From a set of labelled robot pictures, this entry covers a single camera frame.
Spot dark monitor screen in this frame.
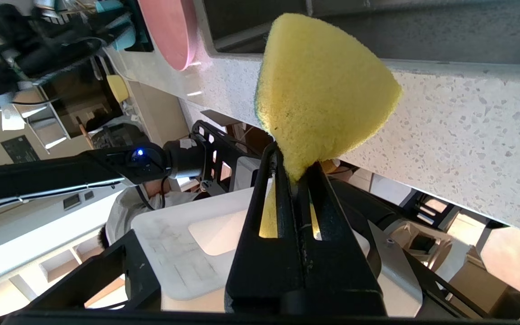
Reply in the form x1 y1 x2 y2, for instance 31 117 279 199
39 59 125 138

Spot white shirt person torso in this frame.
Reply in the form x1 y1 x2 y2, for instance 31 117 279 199
97 181 197 246

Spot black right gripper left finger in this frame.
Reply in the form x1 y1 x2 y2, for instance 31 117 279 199
225 142 306 316

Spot yellow green sponge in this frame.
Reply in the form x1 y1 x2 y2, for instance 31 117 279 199
255 13 403 240

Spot pink plate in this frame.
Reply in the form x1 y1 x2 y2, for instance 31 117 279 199
138 0 199 71

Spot stainless steel sink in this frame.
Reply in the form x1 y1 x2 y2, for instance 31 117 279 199
201 0 520 64

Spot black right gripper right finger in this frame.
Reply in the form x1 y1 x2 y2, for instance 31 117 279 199
294 160 387 316

